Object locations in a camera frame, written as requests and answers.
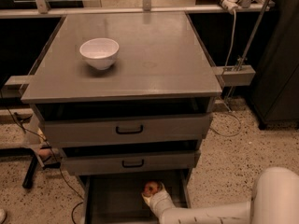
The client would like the grey drawer cabinet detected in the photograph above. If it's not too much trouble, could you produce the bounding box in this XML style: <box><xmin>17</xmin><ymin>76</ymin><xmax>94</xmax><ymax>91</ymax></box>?
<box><xmin>20</xmin><ymin>10</ymin><xmax>223</xmax><ymax>224</ymax></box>

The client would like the metal diagonal rod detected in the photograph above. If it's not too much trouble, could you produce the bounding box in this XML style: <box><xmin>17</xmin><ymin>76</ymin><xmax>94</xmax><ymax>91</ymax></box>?
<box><xmin>223</xmin><ymin>0</ymin><xmax>277</xmax><ymax>102</ymax></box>

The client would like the grey back rail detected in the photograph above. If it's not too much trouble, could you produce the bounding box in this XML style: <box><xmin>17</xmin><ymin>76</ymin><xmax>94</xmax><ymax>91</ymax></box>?
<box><xmin>0</xmin><ymin>2</ymin><xmax>276</xmax><ymax>20</ymax></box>

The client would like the red apple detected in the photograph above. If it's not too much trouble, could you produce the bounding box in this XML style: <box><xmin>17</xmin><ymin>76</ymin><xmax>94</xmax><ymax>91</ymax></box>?
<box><xmin>143</xmin><ymin>181</ymin><xmax>162</xmax><ymax>197</ymax></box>

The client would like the grey right side bracket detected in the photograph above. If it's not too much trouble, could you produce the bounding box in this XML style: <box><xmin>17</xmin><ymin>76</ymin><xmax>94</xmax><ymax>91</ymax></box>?
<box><xmin>212</xmin><ymin>65</ymin><xmax>255</xmax><ymax>88</ymax></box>

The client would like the grey drawer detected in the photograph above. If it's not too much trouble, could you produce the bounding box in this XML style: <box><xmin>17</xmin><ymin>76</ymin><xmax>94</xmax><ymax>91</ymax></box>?
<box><xmin>81</xmin><ymin>170</ymin><xmax>190</xmax><ymax>224</ymax></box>
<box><xmin>63</xmin><ymin>151</ymin><xmax>200</xmax><ymax>175</ymax></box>
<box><xmin>40</xmin><ymin>114</ymin><xmax>212</xmax><ymax>147</ymax></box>

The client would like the grey top drawer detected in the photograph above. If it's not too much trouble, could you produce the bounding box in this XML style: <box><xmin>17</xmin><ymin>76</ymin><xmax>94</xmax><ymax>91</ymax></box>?
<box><xmin>40</xmin><ymin>114</ymin><xmax>212</xmax><ymax>147</ymax></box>

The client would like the white power cable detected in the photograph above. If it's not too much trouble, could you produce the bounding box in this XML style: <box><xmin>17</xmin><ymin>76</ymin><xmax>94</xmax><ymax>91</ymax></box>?
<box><xmin>208</xmin><ymin>7</ymin><xmax>243</xmax><ymax>138</ymax></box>

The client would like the black floor cable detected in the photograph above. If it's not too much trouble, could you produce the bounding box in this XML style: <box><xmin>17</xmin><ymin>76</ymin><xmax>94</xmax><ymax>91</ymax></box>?
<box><xmin>0</xmin><ymin>91</ymin><xmax>85</xmax><ymax>224</ymax></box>

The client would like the grey bracket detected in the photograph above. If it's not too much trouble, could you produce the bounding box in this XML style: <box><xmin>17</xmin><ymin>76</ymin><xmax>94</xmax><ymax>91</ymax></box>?
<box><xmin>212</xmin><ymin>65</ymin><xmax>255</xmax><ymax>88</ymax></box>
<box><xmin>1</xmin><ymin>75</ymin><xmax>33</xmax><ymax>98</ymax></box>

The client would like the white ceramic bowl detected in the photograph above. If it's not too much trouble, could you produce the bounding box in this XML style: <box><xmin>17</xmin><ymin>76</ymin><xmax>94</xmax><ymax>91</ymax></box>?
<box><xmin>79</xmin><ymin>38</ymin><xmax>120</xmax><ymax>70</ymax></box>

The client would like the grey left side bracket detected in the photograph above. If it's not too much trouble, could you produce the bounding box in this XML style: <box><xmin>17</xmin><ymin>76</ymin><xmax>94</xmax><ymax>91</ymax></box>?
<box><xmin>1</xmin><ymin>75</ymin><xmax>33</xmax><ymax>98</ymax></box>

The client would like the black metal floor leg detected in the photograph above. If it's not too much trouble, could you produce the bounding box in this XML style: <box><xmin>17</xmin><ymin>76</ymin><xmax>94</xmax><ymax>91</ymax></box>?
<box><xmin>22</xmin><ymin>156</ymin><xmax>37</xmax><ymax>189</ymax></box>

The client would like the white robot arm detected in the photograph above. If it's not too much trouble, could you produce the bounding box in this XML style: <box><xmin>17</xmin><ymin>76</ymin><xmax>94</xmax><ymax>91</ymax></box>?
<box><xmin>142</xmin><ymin>167</ymin><xmax>299</xmax><ymax>224</ymax></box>

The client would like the dark cabinet at right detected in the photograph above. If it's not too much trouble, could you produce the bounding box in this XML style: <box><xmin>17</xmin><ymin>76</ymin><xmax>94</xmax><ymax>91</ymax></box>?
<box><xmin>249</xmin><ymin>0</ymin><xmax>299</xmax><ymax>130</ymax></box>

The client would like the grey bottom drawer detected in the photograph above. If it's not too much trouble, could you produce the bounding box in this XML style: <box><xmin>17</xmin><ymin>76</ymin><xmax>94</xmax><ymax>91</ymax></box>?
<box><xmin>81</xmin><ymin>170</ymin><xmax>190</xmax><ymax>224</ymax></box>

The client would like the grey middle drawer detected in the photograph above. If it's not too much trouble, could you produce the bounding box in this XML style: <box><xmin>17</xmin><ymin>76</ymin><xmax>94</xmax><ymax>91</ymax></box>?
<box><xmin>63</xmin><ymin>151</ymin><xmax>200</xmax><ymax>175</ymax></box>

